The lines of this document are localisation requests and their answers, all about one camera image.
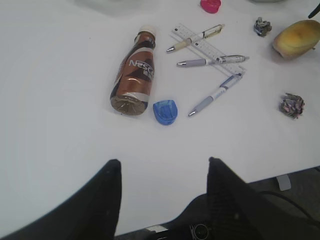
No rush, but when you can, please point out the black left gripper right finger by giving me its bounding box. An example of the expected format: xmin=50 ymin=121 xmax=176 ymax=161
xmin=174 ymin=156 xmax=320 ymax=240

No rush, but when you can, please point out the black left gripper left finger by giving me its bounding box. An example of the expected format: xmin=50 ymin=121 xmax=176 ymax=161
xmin=4 ymin=159 xmax=122 ymax=240

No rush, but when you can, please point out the large paper ball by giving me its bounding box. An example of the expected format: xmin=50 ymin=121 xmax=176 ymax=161
xmin=279 ymin=93 xmax=305 ymax=119

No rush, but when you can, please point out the brown Nescafe coffee bottle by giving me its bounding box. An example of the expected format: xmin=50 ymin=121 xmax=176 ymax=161
xmin=109 ymin=25 xmax=156 ymax=116

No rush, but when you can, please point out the small paper ball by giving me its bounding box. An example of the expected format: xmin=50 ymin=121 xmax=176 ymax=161
xmin=253 ymin=17 xmax=272 ymax=37

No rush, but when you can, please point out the golden bread roll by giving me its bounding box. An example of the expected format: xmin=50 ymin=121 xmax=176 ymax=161
xmin=272 ymin=19 xmax=320 ymax=59

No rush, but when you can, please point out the blue pencil sharpener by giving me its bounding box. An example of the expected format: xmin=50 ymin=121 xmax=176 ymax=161
xmin=153 ymin=99 xmax=178 ymax=126

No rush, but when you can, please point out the blue grey grip pen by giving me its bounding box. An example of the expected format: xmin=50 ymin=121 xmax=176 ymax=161
xmin=188 ymin=73 xmax=243 ymax=117

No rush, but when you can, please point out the cream grip pen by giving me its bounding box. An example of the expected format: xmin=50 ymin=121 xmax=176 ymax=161
xmin=166 ymin=24 xmax=225 ymax=53

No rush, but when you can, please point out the pink pencil sharpener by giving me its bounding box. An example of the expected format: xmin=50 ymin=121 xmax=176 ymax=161
xmin=200 ymin=0 xmax=221 ymax=14

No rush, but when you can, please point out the clear plastic ruler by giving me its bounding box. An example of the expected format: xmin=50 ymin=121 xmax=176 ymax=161
xmin=171 ymin=23 xmax=246 ymax=75

